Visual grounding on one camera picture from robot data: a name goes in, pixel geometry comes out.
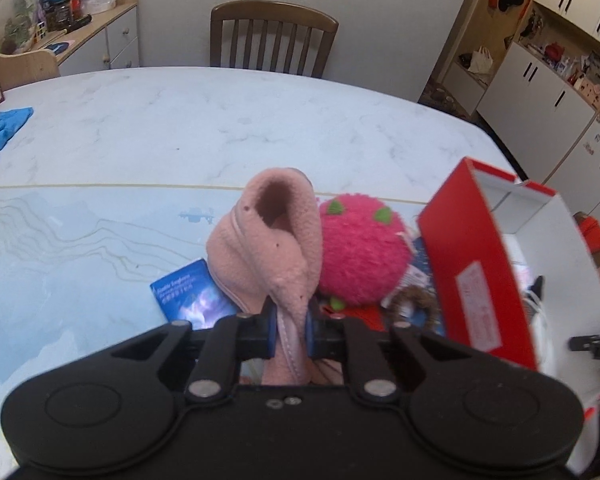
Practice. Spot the white and wood sideboard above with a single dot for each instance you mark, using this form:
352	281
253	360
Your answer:
115	45

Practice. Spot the dark glass jar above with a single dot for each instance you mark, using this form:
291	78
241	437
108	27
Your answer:
60	15

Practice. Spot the brown wooden dining chair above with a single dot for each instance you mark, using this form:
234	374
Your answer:
275	12

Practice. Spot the white refrigerator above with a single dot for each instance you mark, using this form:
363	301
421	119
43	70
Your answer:
590	170

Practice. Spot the pink plush toy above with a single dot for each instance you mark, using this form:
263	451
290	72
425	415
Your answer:
360	255

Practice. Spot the pink fleece hat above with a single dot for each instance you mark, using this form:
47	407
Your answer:
270	240

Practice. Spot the printed table mat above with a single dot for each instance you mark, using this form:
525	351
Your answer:
80	260

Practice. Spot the white entry bench cabinet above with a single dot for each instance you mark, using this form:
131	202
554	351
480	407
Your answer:
462	90

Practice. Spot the miniature plant display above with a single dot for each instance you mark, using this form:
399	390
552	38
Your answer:
22	25

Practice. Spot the red and white shoe box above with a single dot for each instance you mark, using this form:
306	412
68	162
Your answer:
470	240

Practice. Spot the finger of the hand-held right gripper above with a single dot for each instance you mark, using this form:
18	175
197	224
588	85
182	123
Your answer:
595	345

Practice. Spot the white tote bag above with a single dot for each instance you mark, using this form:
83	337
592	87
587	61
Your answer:
482	60

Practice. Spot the light wooden chair back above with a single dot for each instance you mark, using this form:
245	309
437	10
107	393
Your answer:
25	67

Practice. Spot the blue booklet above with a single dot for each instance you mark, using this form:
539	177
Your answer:
190	295

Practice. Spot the blue coaster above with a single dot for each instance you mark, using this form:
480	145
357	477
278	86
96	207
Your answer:
57	47

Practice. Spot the patterned doormat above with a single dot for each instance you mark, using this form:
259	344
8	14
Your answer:
445	97

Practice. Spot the blue cloth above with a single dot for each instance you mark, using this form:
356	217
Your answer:
2	130

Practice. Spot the white base cabinet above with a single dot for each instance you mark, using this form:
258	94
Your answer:
525	95

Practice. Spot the red pot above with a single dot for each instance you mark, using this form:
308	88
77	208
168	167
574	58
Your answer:
555	51

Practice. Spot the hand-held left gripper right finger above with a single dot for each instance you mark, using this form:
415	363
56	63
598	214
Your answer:
311	332

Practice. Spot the red scarf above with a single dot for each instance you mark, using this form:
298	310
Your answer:
367	317

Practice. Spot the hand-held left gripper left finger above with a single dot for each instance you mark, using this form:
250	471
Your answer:
269	332

